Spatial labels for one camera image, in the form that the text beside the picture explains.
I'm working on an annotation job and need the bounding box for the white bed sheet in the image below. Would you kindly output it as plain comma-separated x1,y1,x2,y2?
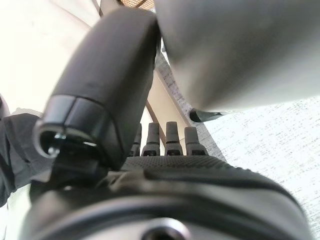
0,0,105,118

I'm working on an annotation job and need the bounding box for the black garment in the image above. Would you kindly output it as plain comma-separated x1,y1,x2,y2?
0,93,60,210

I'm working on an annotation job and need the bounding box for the black robot foot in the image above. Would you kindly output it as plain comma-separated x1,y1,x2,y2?
188,107,225,124

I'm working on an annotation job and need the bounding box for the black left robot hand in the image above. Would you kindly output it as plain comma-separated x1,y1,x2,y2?
22,9,315,240

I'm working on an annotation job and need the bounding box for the beige bed frame board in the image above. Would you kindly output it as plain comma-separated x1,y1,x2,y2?
144,68,193,131

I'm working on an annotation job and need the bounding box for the brown woven basket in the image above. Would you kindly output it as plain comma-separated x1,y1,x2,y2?
119,0,156,9

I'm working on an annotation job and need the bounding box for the grey robot leg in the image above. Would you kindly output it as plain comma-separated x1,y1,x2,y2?
152,0,320,116

